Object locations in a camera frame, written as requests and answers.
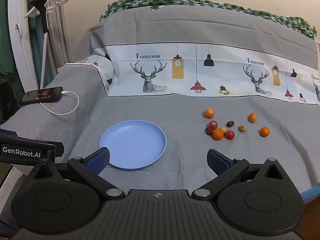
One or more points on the grey curtain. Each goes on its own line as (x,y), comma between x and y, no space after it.
(56,42)

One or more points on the green checked blanket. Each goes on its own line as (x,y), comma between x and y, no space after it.
(295,23)

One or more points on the white frame post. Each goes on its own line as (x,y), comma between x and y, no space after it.
(22,55)

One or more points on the grey printed bed sheet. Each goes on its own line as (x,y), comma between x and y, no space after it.
(175,100)

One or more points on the plastic orange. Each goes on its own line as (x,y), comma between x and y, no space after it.
(253,117)
(209,113)

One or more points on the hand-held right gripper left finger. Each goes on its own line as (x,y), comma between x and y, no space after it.
(98,161)

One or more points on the yellow green jujube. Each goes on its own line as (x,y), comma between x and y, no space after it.
(242,128)

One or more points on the small yellowish jujube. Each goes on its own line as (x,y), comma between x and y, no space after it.
(222,129)

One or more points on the small bare orange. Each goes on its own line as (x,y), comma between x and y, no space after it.
(264,131)

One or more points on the blue plate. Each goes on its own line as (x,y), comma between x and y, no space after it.
(135,142)

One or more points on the red candy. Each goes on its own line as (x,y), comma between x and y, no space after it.
(229,134)
(213,124)

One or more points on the dark brown jujube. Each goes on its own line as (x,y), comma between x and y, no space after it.
(230,123)

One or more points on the dark green cloth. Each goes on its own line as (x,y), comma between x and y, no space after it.
(5,42)

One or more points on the large bare orange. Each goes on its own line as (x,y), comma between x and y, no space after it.
(217,134)

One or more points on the black smartphone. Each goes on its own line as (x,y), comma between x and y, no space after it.
(42,94)

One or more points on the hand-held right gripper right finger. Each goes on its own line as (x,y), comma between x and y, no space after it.
(218,163)

